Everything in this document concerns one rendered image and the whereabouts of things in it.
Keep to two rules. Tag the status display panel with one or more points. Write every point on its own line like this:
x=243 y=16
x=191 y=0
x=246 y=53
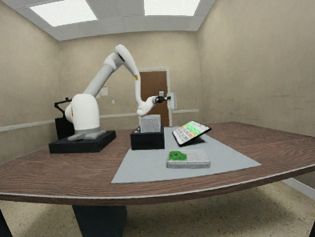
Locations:
x=190 y=132

